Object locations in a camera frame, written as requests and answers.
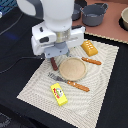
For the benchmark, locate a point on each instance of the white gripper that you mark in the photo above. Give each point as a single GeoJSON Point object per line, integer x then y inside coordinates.
{"type": "Point", "coordinates": [48, 44]}

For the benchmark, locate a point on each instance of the brown sausage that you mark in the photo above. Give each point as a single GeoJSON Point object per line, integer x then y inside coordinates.
{"type": "Point", "coordinates": [53, 63]}

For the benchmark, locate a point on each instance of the orange bread loaf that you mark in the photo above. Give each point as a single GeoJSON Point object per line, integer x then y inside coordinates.
{"type": "Point", "coordinates": [89, 48]}

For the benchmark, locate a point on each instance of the yellow butter box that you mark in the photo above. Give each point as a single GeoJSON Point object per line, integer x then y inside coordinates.
{"type": "Point", "coordinates": [59, 94]}

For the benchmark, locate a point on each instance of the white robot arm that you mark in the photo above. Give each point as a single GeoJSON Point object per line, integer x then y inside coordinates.
{"type": "Point", "coordinates": [56, 15]}

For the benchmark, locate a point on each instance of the round beige plate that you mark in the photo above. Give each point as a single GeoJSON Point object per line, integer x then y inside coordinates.
{"type": "Point", "coordinates": [73, 69]}

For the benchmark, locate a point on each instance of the small grey pot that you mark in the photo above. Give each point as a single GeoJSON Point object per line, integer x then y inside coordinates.
{"type": "Point", "coordinates": [77, 12]}

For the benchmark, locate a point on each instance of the large grey pot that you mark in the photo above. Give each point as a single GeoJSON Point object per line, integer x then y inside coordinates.
{"type": "Point", "coordinates": [92, 15]}

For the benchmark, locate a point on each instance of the pink brown board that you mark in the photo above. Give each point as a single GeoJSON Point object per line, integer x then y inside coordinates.
{"type": "Point", "coordinates": [109, 28]}

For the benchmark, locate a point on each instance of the blue basket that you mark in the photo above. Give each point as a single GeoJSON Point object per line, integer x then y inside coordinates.
{"type": "Point", "coordinates": [7, 5]}

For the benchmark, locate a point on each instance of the beige woven placemat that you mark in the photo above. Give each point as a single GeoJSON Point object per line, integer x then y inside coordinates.
{"type": "Point", "coordinates": [83, 108]}

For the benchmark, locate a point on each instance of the beige bowl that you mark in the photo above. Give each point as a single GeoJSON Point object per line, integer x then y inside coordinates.
{"type": "Point", "coordinates": [124, 16]}

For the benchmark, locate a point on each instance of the wooden handled knife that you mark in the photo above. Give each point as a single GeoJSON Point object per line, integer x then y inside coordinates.
{"type": "Point", "coordinates": [91, 61]}

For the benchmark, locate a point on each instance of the wooden handled fork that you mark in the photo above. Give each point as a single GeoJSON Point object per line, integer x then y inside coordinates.
{"type": "Point", "coordinates": [76, 85]}

